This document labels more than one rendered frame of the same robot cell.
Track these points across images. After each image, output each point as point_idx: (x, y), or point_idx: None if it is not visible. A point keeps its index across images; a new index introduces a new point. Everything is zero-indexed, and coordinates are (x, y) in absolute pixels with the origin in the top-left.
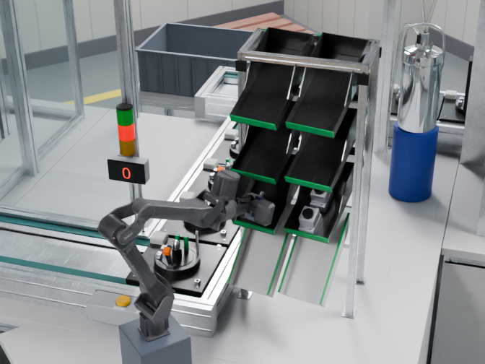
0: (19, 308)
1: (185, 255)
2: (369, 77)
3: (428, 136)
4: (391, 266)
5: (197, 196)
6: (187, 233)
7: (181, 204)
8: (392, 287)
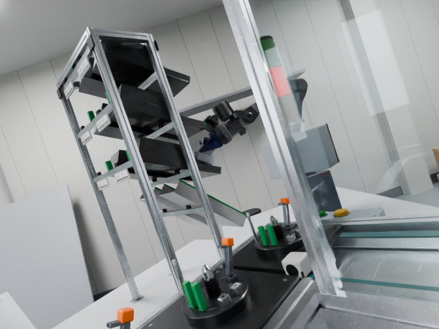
0: None
1: (269, 239)
2: (73, 110)
3: None
4: (98, 314)
5: (243, 110)
6: (255, 277)
7: (255, 102)
8: (125, 294)
